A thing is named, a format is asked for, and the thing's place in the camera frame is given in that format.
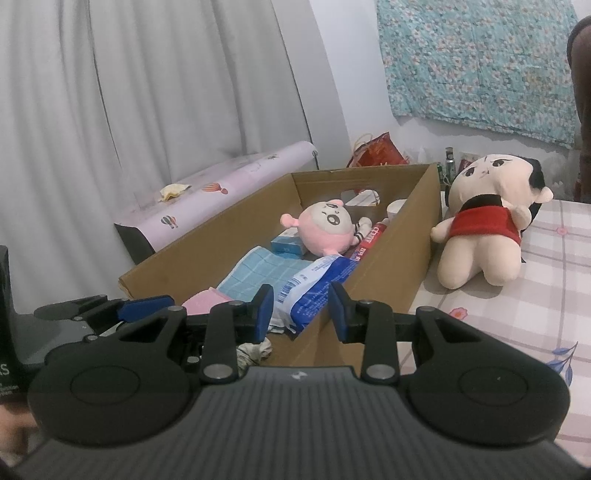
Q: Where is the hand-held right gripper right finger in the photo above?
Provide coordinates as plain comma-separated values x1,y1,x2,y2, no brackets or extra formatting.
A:
329,282,476,385

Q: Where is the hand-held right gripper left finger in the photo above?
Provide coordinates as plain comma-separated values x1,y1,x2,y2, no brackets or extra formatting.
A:
117,284,274,385

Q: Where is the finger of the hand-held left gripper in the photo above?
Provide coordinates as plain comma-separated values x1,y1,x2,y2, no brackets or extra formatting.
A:
34,293,127,320
81,295,175,330

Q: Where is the white plastic tissue pack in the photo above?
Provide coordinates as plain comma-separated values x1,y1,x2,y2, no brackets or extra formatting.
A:
272,253,358,334

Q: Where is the light blue towel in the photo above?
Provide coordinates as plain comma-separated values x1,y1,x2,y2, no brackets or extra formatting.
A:
217,246,315,301

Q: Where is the pink towel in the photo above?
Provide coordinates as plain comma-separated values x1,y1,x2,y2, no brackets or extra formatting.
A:
181,286,232,315

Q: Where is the large cardboard box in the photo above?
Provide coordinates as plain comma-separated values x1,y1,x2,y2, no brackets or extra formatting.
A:
119,162,444,367

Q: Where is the red and white toothpaste tube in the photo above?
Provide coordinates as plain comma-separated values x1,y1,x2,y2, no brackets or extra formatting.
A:
348,220,391,261

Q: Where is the white tape roll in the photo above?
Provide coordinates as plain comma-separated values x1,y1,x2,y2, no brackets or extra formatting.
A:
385,198,409,222

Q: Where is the black-haired plush doll red shirt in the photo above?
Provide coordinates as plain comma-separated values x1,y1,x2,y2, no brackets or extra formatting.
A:
430,154,555,291

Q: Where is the crumpled white tissue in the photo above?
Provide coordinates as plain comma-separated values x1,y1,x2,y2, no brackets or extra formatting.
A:
238,339,273,370

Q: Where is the small light blue box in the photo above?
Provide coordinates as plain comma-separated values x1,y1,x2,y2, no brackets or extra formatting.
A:
270,231,306,257

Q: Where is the pink round plush toy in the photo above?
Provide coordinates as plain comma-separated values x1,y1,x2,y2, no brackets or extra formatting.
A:
280,199,372,257

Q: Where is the yellow crumpled paper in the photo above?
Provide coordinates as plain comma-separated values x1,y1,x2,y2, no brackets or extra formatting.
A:
158,183,192,202

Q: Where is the red gift bag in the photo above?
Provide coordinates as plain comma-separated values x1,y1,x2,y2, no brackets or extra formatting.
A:
347,131,411,169

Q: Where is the white curtain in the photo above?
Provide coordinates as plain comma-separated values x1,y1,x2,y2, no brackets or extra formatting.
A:
0,0,342,278

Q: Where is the dark brown rounded object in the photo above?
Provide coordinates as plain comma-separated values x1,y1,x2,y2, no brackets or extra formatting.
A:
567,21,591,204

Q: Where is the teal floral wall cloth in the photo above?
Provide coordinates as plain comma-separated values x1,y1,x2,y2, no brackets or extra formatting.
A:
376,0,580,149

